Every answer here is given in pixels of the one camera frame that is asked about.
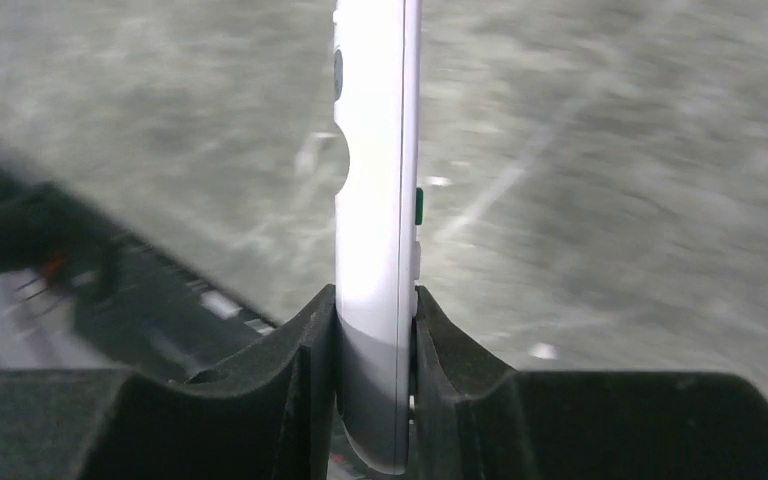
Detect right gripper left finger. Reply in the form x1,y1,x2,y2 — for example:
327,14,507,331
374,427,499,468
0,286,336,479

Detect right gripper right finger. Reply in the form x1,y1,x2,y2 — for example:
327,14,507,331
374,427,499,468
415,288,768,479

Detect white remote control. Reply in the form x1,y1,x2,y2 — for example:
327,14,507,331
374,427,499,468
333,1,421,475

